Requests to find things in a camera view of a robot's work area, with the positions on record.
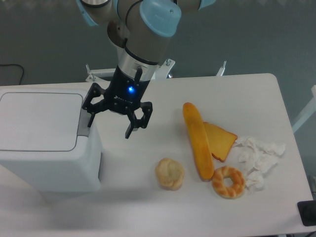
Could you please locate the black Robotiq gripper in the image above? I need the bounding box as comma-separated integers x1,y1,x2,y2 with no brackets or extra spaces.
82,67,153,139

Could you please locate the white push-lid trash can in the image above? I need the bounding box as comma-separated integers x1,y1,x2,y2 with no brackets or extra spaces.
0,88,103,192

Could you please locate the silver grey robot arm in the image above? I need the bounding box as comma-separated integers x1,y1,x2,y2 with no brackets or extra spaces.
77,0,212,137

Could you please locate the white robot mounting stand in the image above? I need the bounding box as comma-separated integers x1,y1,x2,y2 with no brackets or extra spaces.
85,58,176,82

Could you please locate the long orange baguette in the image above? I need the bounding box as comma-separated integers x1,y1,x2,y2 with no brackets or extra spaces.
183,102,214,180

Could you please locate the round flower bread roll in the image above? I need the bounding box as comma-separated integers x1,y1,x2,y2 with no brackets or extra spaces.
155,158,185,190

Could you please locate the orange toast slice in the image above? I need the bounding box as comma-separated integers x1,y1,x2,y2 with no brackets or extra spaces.
203,122,238,162

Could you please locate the crumpled white tissue paper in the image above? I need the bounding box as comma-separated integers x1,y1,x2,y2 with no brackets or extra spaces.
233,136,286,194

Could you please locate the black device at table edge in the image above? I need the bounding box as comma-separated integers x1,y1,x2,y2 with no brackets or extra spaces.
297,200,316,227

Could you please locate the black cable on floor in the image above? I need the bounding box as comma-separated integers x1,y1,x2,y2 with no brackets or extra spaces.
0,64,25,84

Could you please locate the twisted ring bread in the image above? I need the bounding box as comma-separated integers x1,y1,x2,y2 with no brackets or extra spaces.
212,166,245,199

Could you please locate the white frame post right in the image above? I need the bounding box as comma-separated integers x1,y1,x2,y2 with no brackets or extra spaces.
292,85,316,133

